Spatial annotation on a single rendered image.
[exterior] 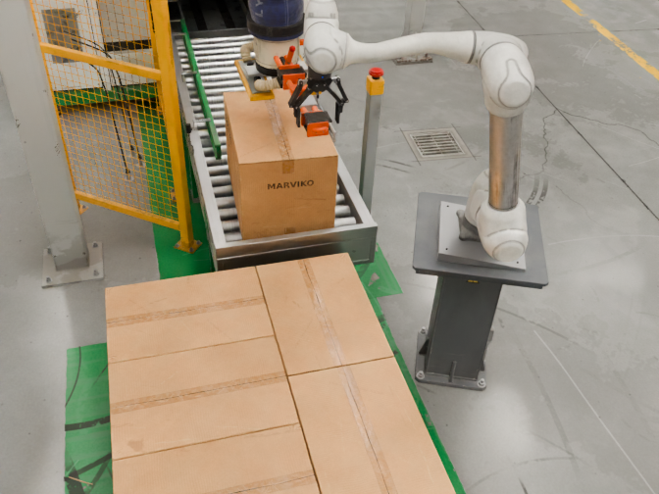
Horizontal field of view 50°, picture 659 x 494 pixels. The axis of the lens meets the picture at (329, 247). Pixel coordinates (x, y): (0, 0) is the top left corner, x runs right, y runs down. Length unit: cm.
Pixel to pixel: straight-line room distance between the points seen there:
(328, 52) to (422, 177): 253
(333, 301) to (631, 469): 139
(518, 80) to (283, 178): 112
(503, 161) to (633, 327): 168
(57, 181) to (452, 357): 198
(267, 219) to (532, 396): 141
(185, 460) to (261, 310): 69
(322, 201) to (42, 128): 128
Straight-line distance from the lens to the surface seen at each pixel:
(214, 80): 435
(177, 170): 356
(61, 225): 366
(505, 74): 212
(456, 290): 287
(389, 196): 426
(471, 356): 314
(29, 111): 333
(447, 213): 284
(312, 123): 234
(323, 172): 286
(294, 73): 268
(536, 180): 464
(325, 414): 239
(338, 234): 298
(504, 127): 225
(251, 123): 303
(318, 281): 282
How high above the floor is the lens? 245
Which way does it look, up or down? 40 degrees down
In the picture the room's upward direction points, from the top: 3 degrees clockwise
